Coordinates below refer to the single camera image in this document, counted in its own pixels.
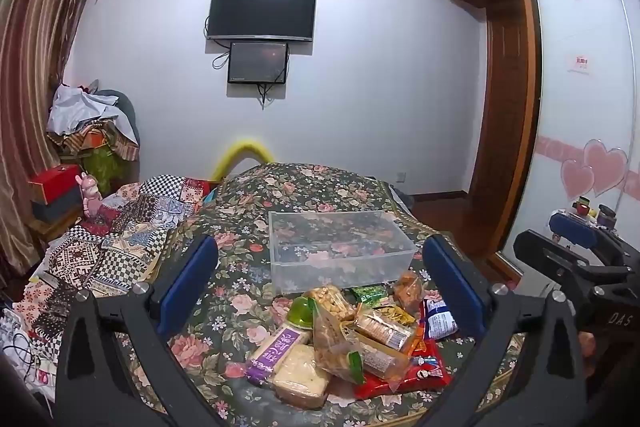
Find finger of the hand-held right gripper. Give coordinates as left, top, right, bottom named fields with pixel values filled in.
left=514, top=229, right=601, bottom=280
left=549, top=209, right=608, bottom=253

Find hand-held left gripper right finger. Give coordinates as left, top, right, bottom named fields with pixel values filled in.
left=420, top=234, right=588, bottom=427

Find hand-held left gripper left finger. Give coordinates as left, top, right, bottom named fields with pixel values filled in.
left=54, top=234, right=221, bottom=427

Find blue white snack packet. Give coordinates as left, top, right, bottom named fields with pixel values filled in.
left=422, top=298, right=460, bottom=340

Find brown bun packet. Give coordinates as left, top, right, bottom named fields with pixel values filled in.
left=393, top=270, right=425, bottom=314

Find yellow green snack packet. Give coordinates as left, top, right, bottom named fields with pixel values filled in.
left=372, top=303, right=418, bottom=327

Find orange cracker packet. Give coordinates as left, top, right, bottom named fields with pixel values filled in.
left=352, top=305, right=418, bottom=353

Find red snack packet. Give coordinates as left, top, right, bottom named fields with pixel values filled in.
left=354, top=339, right=453, bottom=400

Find purple label snack packet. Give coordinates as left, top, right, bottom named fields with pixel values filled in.
left=245, top=324, right=313, bottom=387

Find green jelly cup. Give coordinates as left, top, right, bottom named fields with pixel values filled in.
left=286, top=296, right=317, bottom=329

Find clear plastic storage box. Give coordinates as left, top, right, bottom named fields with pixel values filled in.
left=268, top=209, right=418, bottom=295

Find golden biscuit packet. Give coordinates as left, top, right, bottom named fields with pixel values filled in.
left=305, top=285, right=357, bottom=322

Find orange snack packet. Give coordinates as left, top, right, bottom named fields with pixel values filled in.
left=311, top=302, right=367, bottom=385

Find pale rice cake packet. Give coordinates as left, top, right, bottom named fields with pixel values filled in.
left=270, top=343, right=332, bottom=409

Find person's right hand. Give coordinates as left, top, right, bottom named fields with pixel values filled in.
left=579, top=330, right=598, bottom=378

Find patchwork quilt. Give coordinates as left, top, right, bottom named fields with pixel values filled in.
left=0, top=174, right=221, bottom=343

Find frosted sliding door with hearts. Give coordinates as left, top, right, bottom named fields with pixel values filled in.
left=500, top=0, right=640, bottom=288

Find dark cloth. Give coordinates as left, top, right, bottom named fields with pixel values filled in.
left=389, top=186, right=417, bottom=214

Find pink rabbit toy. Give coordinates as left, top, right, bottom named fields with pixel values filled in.
left=75, top=173, right=104, bottom=223

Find wooden wardrobe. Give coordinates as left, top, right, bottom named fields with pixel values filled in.
left=427, top=0, right=621, bottom=288

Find yellow plush tube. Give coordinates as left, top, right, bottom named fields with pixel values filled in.
left=210, top=139, right=278, bottom=182

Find green bag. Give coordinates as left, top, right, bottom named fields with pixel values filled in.
left=82, top=147, right=126, bottom=194

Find grey box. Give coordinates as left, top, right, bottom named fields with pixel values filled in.
left=31, top=194, right=83, bottom=226

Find red white paper notice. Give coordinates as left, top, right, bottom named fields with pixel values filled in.
left=567, top=54, right=594, bottom=76

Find red box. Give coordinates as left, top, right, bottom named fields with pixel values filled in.
left=27, top=164, right=83, bottom=204

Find pile of clothes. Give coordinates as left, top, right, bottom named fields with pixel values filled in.
left=47, top=79, right=142, bottom=162

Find striped brown curtain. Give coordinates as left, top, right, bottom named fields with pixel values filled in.
left=0, top=0, right=108, bottom=258

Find small black wall monitor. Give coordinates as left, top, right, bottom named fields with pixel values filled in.
left=227, top=41, right=290, bottom=85

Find large black wall television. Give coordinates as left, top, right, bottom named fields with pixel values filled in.
left=206, top=0, right=317, bottom=44

